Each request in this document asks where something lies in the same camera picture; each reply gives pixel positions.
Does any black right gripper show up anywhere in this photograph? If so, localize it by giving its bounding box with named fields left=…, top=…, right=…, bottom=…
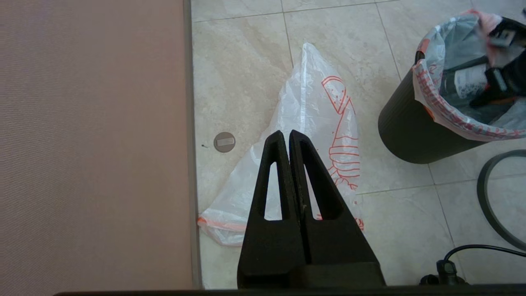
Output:
left=470, top=17, right=526, bottom=109

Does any round metal floor cap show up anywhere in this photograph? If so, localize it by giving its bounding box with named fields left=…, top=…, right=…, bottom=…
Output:
left=213, top=132, right=236, bottom=153

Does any black trash bin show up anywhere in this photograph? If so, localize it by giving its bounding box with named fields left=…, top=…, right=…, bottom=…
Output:
left=378, top=51, right=526, bottom=165

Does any clear bottle white label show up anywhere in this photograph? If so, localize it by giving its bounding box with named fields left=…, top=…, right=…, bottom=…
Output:
left=442, top=55, right=491, bottom=101

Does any black cable with connector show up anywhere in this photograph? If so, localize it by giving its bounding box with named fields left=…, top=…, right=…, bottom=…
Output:
left=419, top=245, right=526, bottom=285

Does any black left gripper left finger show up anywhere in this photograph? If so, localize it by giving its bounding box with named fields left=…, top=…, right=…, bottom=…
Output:
left=238, top=130, right=307, bottom=275

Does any white trash bag red print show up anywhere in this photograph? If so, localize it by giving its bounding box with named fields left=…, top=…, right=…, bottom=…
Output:
left=197, top=41, right=365, bottom=247

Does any used white drawstring trash bag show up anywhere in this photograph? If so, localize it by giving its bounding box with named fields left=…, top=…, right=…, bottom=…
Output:
left=413, top=9, right=526, bottom=142

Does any grey bin ring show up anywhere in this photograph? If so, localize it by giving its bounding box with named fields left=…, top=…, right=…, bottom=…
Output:
left=477, top=149, right=526, bottom=251

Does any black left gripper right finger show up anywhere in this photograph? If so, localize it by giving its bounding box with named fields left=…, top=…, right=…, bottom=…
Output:
left=289, top=130, right=379, bottom=264

